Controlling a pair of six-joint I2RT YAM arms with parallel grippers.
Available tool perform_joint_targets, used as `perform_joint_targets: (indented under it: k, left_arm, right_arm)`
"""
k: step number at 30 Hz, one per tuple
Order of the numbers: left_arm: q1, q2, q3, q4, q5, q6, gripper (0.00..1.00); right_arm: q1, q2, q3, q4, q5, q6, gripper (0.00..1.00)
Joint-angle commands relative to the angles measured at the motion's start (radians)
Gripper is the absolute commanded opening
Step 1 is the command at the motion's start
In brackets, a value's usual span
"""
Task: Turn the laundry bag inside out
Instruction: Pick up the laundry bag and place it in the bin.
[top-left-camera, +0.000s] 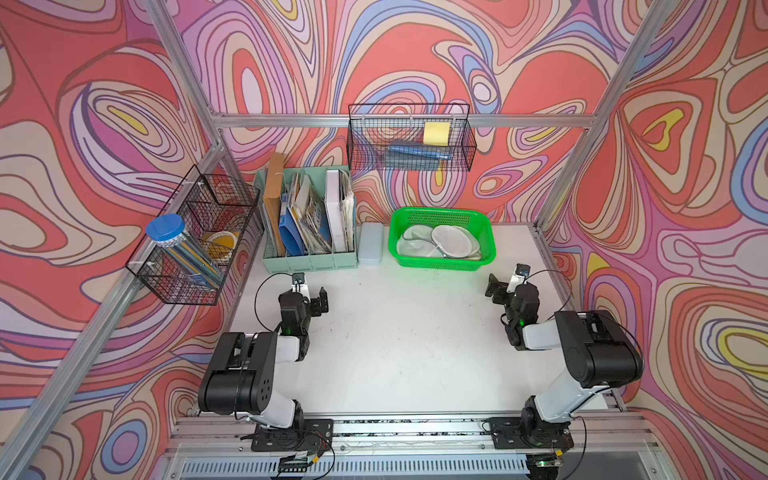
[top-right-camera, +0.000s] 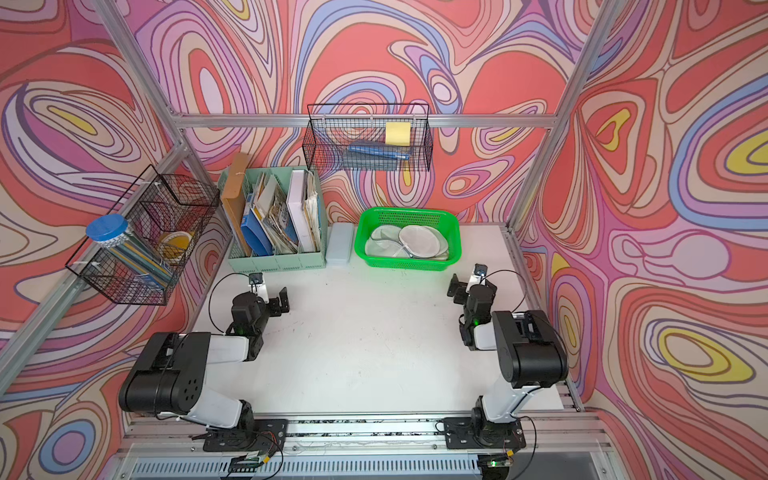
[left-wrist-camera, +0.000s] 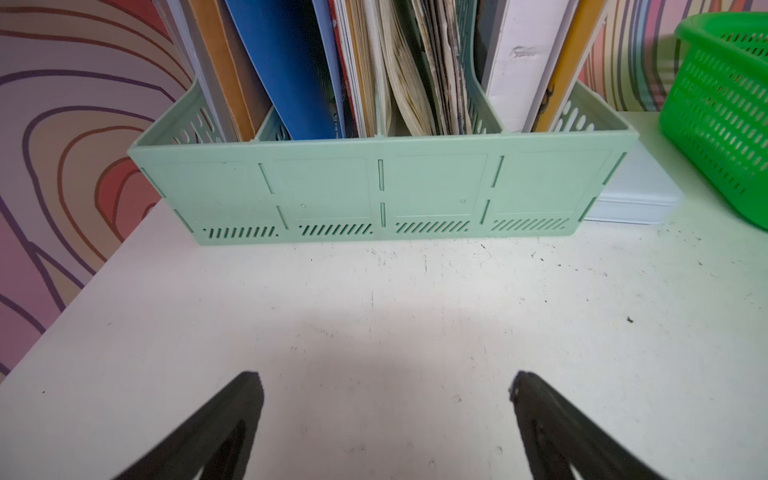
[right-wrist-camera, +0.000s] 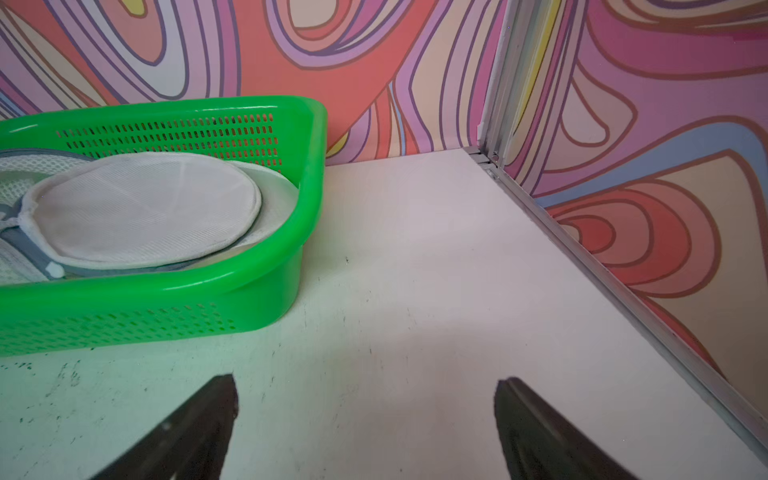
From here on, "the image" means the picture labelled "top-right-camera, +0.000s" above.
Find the yellow sticky note pad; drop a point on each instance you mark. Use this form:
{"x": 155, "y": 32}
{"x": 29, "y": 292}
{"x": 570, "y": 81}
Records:
{"x": 398, "y": 133}

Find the mint green file organizer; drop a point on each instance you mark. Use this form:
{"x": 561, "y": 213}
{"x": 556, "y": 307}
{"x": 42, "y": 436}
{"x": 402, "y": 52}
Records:
{"x": 266, "y": 194}

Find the black wire basket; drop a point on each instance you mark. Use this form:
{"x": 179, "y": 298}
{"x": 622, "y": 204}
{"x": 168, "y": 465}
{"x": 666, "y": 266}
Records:
{"x": 332, "y": 127}
{"x": 155, "y": 204}

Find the white book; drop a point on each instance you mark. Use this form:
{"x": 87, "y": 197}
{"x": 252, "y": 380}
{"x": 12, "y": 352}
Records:
{"x": 296, "y": 207}

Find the left black wire basket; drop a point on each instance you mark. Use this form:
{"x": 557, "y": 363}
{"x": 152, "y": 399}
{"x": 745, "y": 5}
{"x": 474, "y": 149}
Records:
{"x": 155, "y": 204}

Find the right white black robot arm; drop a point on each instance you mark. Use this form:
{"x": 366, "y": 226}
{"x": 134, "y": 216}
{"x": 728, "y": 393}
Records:
{"x": 530, "y": 354}

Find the green plastic basket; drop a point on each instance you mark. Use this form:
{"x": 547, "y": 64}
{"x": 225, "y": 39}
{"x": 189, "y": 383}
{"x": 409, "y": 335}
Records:
{"x": 446, "y": 223}

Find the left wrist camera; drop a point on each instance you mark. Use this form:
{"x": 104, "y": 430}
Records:
{"x": 258, "y": 285}

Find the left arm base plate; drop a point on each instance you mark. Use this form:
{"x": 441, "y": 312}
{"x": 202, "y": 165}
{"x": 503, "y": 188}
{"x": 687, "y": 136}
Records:
{"x": 261, "y": 435}

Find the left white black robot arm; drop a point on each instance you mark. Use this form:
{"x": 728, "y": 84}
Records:
{"x": 168, "y": 379}

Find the blue lidded clear jar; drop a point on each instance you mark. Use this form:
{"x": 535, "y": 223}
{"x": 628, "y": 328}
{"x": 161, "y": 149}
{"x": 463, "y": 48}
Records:
{"x": 114, "y": 233}

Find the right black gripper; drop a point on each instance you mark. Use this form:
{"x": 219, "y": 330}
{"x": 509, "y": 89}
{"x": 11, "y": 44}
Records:
{"x": 459, "y": 288}

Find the brown cardboard folder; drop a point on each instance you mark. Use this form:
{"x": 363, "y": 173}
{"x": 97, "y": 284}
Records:
{"x": 234, "y": 200}

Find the blue pen pouch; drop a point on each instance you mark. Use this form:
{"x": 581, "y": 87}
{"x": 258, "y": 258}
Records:
{"x": 380, "y": 151}

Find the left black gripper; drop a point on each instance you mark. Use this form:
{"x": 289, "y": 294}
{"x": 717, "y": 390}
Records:
{"x": 283, "y": 304}

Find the blue folder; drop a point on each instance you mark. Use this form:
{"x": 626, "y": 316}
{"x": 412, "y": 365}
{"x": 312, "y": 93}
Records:
{"x": 254, "y": 235}

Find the green circuit board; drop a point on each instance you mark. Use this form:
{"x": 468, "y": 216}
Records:
{"x": 246, "y": 464}

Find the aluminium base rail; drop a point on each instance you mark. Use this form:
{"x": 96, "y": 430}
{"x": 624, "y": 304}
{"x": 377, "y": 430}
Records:
{"x": 568, "y": 445}

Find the back black wire basket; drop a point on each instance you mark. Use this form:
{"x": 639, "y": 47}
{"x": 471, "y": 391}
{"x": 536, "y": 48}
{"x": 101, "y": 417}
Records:
{"x": 332, "y": 127}

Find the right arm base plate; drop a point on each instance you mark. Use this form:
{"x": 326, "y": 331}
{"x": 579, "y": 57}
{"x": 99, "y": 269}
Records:
{"x": 466, "y": 433}

